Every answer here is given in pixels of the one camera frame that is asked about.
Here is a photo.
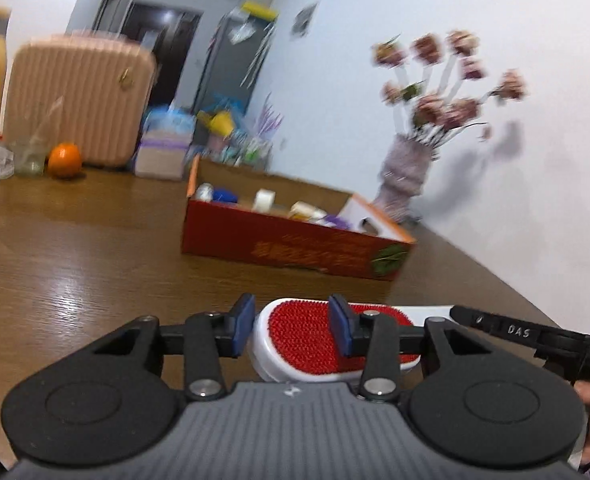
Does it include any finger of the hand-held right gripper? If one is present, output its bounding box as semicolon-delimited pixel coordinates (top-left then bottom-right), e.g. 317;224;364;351
449;304;542;347

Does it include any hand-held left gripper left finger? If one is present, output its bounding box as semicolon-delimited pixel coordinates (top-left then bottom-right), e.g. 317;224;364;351
95;294;256;401

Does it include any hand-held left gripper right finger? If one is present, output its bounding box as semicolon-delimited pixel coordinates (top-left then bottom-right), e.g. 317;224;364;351
327;294;481;403

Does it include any red lint brush white handle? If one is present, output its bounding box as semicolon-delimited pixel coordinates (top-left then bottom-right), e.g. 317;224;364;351
247;298;458;385

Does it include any red cardboard box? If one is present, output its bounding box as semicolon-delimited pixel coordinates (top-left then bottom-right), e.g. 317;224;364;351
181;154;417;281

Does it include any pink textured vase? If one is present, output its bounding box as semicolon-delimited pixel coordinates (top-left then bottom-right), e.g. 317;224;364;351
372;132;438;221

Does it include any small rack of bottles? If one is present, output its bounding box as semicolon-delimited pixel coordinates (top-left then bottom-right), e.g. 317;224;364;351
207;132;273;168

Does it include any purple striped box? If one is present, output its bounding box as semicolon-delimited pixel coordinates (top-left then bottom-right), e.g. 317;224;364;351
134;130;191;181

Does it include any yellow watering can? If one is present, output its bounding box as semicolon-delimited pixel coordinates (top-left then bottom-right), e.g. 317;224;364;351
197;110;236;136

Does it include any purple dried lavender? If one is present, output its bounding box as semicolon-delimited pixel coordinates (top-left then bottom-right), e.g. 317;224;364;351
255;92;283;136

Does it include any blue tissue pack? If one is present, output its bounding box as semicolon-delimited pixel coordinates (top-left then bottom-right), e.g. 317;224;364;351
142;107;196;136

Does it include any dried pink rose bouquet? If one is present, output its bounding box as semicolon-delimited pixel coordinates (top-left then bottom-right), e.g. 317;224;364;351
372;30;526;148

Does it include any orange fruit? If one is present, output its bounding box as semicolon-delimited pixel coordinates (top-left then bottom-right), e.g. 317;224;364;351
48;142;83;178

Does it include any grey refrigerator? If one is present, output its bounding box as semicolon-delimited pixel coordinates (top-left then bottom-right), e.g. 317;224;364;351
195;12;276;116

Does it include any clear glass cup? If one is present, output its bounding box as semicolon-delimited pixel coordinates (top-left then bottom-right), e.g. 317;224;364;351
10;132;48;177

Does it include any pink ribbed suitcase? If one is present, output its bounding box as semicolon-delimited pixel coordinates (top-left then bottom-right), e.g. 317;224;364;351
2;32;158;168

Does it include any dark entrance door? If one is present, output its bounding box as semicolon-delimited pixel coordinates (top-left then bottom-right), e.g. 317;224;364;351
120;0;201;111

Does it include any yellow box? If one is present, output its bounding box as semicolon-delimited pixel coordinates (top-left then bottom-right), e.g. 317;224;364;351
241;1;279;20

